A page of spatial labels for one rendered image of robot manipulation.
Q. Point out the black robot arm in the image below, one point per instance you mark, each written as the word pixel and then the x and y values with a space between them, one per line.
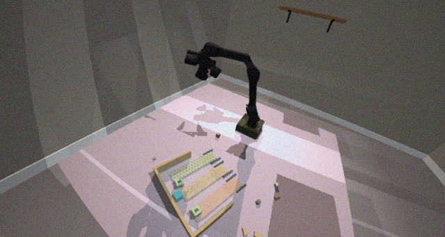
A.
pixel 212 50

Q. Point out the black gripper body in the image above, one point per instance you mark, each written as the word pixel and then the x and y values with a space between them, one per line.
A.
pixel 214 72

